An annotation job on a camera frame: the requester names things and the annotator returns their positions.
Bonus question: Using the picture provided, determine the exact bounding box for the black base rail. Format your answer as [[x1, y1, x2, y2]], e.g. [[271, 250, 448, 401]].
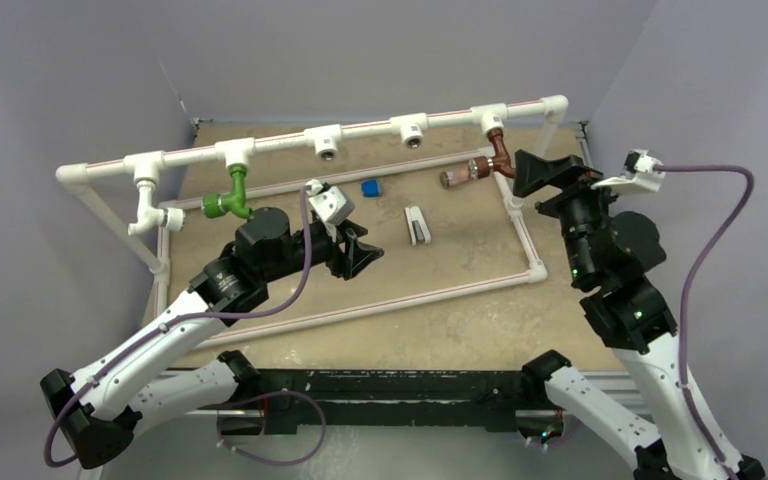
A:
[[246, 368, 554, 434]]

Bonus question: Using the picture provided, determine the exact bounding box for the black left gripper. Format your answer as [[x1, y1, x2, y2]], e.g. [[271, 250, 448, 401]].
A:
[[261, 217, 383, 284]]

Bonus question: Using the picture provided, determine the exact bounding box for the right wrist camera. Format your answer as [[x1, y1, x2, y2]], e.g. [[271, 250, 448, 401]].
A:
[[591, 149, 666, 196]]

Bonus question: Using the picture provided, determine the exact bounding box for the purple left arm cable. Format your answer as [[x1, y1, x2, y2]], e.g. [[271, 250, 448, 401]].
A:
[[42, 184, 330, 469]]

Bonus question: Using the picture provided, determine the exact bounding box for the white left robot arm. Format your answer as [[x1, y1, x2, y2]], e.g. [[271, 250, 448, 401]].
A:
[[40, 207, 384, 469]]

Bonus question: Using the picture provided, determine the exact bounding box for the white water faucet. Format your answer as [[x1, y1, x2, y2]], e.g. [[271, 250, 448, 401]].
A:
[[127, 180, 186, 236]]

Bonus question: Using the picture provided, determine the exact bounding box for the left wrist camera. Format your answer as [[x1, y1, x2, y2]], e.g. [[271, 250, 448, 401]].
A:
[[304, 179, 355, 243]]

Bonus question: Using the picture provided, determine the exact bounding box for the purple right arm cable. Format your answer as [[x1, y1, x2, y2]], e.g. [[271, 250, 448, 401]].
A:
[[523, 164, 756, 480]]

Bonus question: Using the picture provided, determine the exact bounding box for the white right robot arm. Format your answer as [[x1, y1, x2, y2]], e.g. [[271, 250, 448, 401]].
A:
[[513, 150, 766, 479]]

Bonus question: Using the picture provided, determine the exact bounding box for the pink capped colourful can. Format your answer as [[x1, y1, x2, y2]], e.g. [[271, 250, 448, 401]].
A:
[[439, 168, 472, 189]]

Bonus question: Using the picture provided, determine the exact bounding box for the white PVC pipe frame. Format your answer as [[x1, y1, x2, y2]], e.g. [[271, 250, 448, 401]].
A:
[[55, 95, 569, 347]]

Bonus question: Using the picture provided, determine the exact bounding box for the blue cube block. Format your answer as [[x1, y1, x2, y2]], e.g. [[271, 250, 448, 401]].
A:
[[360, 179, 383, 198]]

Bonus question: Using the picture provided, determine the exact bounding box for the green water faucet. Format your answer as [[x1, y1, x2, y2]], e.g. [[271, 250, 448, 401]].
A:
[[201, 165, 252, 219]]

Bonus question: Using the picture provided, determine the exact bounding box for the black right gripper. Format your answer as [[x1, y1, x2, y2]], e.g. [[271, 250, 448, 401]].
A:
[[511, 150, 632, 283]]

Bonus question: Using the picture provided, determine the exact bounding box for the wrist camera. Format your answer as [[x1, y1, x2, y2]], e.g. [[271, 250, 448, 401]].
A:
[[591, 149, 666, 196], [304, 179, 355, 243]]

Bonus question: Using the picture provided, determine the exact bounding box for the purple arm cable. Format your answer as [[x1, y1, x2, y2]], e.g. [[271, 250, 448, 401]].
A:
[[523, 164, 756, 480], [42, 184, 330, 469]]

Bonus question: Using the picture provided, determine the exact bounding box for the brown water faucet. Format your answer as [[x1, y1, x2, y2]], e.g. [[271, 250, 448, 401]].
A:
[[468, 127, 516, 179]]

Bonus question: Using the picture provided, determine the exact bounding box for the white stapler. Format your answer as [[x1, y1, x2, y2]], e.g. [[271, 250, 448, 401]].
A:
[[405, 206, 431, 246]]

